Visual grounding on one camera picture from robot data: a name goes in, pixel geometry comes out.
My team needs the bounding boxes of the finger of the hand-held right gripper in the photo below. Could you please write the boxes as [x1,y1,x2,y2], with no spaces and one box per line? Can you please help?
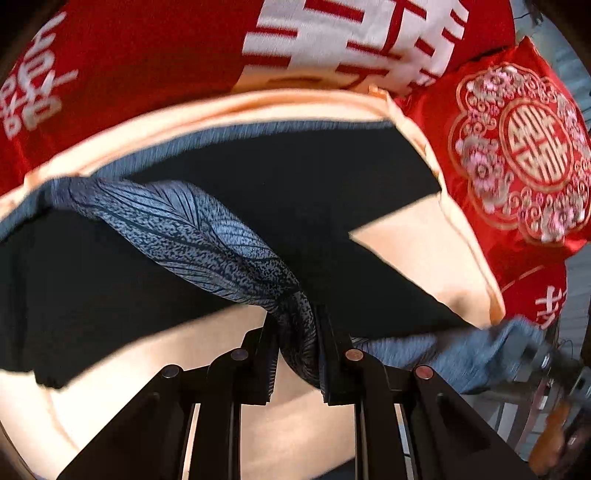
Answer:
[507,318,557,372]

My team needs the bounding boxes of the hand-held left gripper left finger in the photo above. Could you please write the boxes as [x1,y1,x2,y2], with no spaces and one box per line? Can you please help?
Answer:
[58,316,282,480]

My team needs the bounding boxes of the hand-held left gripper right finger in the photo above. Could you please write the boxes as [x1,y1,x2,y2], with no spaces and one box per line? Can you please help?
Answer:
[318,308,523,480]

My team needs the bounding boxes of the black and grey patterned pants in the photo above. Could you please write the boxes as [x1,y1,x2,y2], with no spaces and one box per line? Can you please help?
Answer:
[0,122,546,398]

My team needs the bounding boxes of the person's right hand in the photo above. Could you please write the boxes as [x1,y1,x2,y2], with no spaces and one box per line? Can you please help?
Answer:
[529,401,570,474]

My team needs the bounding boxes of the red cushion with white print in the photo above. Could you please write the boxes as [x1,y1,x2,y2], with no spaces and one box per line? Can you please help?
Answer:
[500,262,568,331]

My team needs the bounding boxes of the peach bed sheet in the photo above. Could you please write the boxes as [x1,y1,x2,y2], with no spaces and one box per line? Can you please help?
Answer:
[0,88,507,480]

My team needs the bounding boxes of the red embroidered cushion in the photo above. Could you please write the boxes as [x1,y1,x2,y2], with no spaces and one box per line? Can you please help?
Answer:
[401,36,591,260]

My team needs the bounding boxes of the red blanket with white print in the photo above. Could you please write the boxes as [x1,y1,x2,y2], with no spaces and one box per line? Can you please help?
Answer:
[0,0,517,197]

